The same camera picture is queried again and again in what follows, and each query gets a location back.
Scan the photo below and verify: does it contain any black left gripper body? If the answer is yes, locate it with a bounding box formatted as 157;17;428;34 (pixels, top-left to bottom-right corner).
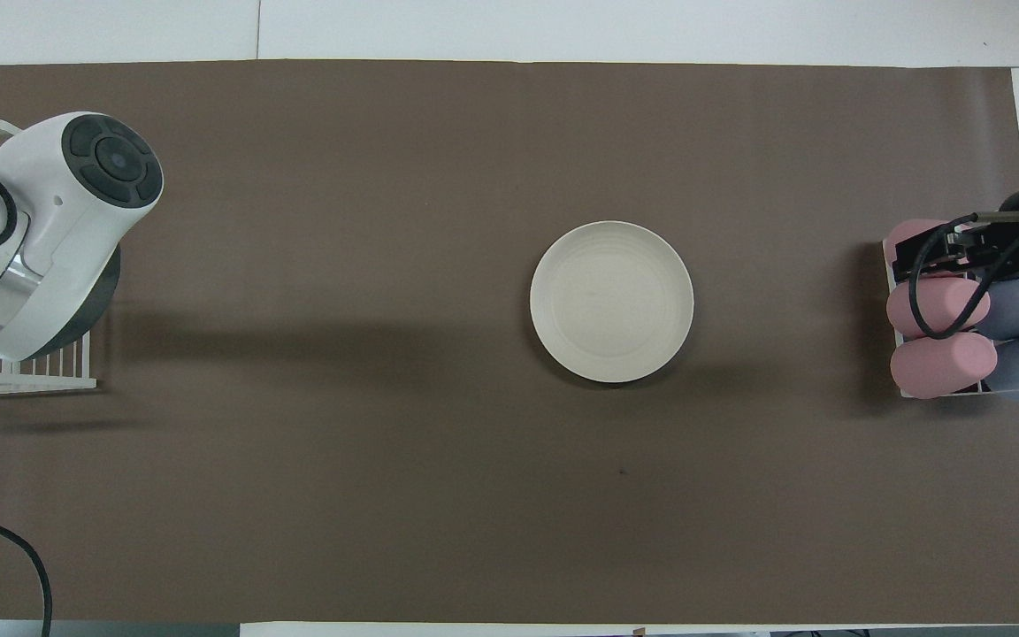
32;246;122;362

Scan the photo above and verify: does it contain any pink plastic cup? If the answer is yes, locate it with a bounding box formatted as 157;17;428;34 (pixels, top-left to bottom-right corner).
886;277;992;340
884;219;954;268
891;332;999;400

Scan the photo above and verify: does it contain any white wire dish rack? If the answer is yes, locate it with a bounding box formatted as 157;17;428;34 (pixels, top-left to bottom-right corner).
0;119;99;395

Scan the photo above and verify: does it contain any brown table mat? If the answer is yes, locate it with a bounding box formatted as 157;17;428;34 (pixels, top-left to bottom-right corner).
0;60;1019;625

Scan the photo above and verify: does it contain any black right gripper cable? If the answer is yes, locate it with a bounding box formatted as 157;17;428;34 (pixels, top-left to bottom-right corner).
908;202;1019;342

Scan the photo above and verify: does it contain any cream round plate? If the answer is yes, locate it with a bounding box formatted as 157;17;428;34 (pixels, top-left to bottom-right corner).
530;220;695;385

